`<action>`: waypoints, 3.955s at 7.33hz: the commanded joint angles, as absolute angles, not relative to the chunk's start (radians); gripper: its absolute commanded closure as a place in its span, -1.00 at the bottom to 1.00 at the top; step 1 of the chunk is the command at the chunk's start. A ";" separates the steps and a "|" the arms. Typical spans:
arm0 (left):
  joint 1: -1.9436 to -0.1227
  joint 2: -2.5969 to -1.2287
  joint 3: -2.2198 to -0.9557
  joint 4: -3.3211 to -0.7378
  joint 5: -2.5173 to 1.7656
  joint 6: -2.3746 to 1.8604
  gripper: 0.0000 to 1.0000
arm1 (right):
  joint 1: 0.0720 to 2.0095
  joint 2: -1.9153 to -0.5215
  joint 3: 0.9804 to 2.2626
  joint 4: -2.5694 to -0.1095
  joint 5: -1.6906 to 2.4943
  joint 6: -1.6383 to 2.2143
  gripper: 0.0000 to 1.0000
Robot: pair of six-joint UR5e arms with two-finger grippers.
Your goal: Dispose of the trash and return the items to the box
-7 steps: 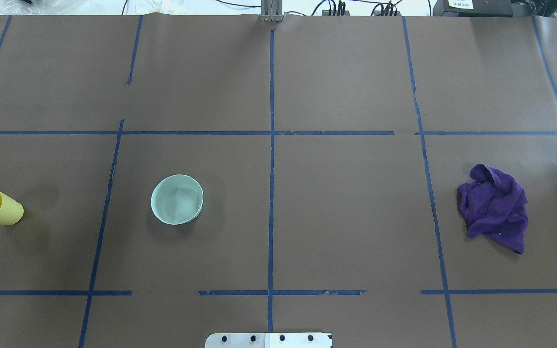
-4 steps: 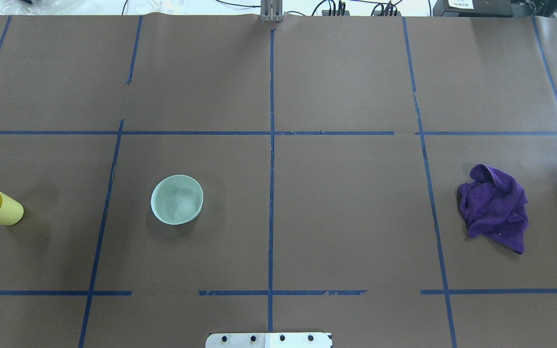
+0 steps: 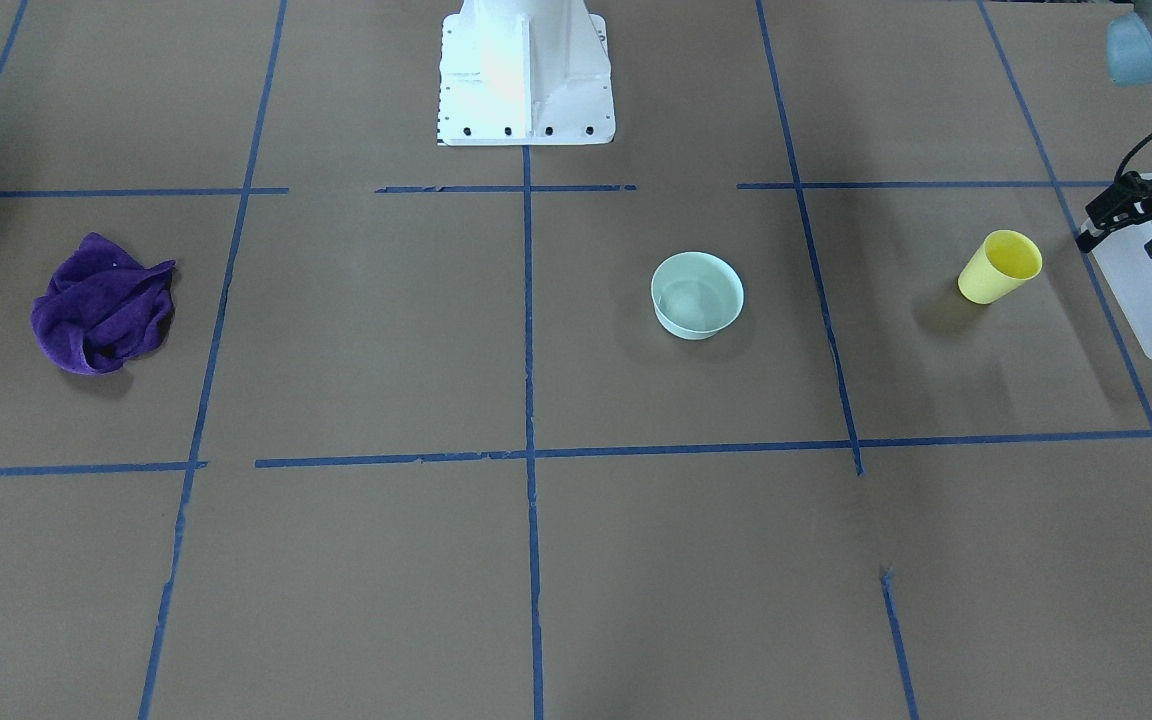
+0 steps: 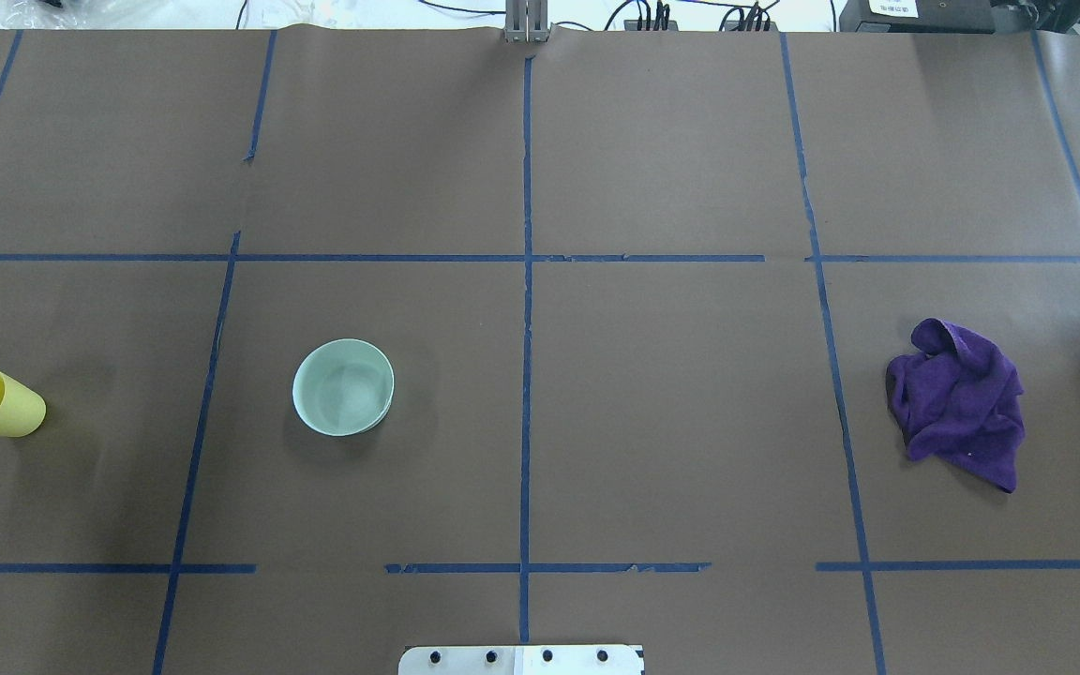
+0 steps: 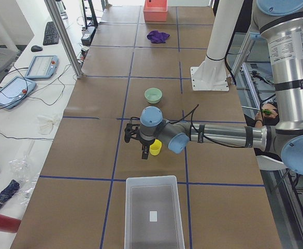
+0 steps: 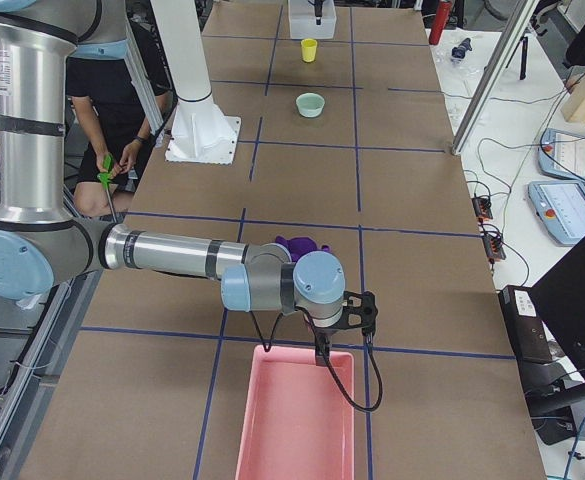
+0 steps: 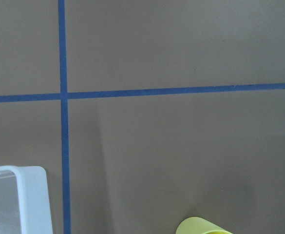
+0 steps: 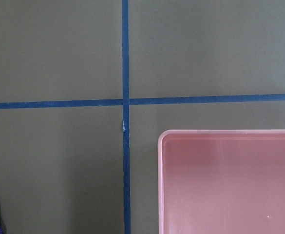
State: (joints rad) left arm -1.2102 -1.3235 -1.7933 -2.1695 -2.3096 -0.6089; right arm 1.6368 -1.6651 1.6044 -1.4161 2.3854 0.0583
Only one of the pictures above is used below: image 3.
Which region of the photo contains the purple cloth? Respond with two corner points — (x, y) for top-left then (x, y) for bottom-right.
(29, 232), (177, 376)

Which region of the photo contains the yellow plastic cup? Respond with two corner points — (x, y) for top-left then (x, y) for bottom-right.
(956, 232), (1044, 305)

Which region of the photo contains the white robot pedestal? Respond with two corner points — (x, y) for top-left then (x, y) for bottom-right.
(435, 1), (617, 147)

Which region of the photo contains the mint green bowl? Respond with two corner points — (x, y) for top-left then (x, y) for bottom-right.
(650, 251), (745, 341)

